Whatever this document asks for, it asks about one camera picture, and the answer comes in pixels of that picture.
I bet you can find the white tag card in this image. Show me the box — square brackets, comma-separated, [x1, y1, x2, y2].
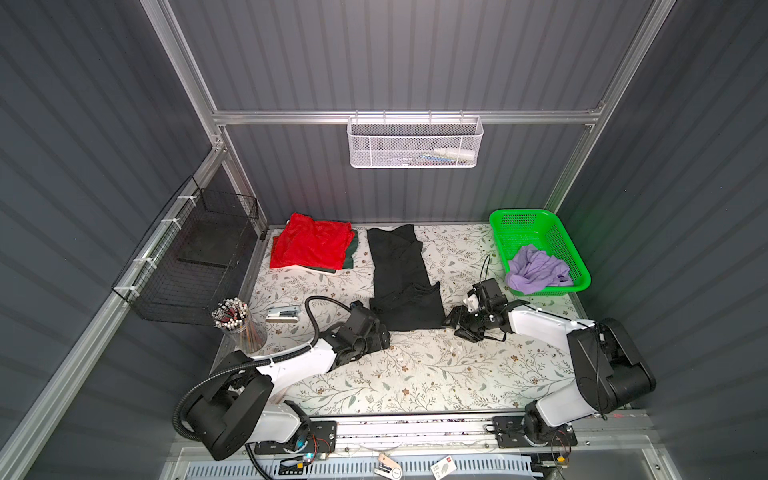
[430, 455, 457, 480]
[373, 453, 403, 480]

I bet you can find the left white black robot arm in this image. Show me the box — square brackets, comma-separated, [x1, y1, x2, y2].
[172, 295, 391, 460]

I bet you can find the aluminium front rail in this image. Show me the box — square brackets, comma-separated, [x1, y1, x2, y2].
[173, 412, 655, 457]

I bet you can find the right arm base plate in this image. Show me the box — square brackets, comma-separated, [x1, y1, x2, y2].
[485, 415, 578, 450]

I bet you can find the red folded t shirt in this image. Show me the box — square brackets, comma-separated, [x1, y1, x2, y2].
[270, 213, 355, 270]

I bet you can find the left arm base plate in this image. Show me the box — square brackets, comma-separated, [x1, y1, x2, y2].
[253, 421, 338, 455]

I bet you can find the white wire mesh basket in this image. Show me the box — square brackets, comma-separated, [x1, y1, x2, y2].
[346, 114, 484, 169]

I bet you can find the white tag card right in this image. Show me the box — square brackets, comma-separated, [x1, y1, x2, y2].
[430, 455, 457, 480]

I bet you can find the grey stapler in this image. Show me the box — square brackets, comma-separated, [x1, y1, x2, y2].
[265, 305, 301, 324]

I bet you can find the white tag card left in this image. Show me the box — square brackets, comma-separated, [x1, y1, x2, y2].
[373, 453, 403, 480]

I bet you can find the green plastic basket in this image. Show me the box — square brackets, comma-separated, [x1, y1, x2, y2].
[489, 209, 592, 296]

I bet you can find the black t shirt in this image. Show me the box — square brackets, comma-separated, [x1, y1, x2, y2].
[367, 224, 445, 332]

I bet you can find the purple t shirt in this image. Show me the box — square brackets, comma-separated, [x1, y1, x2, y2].
[505, 245, 574, 295]

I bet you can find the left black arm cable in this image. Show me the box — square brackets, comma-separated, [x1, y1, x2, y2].
[171, 295, 352, 480]

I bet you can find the black wire basket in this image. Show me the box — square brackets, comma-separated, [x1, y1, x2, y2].
[113, 181, 262, 326]

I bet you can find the floral table mat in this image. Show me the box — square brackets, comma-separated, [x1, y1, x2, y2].
[245, 224, 573, 415]

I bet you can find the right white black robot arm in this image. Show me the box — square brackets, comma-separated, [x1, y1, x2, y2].
[443, 279, 657, 446]

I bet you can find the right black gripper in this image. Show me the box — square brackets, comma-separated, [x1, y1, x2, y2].
[440, 304, 490, 340]

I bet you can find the cup of pens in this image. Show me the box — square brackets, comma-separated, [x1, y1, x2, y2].
[211, 297, 267, 355]

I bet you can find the white spray bottle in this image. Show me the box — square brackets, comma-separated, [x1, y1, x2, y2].
[433, 147, 477, 163]

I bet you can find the dark green folded t shirt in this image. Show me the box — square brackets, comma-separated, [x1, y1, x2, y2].
[303, 230, 359, 275]

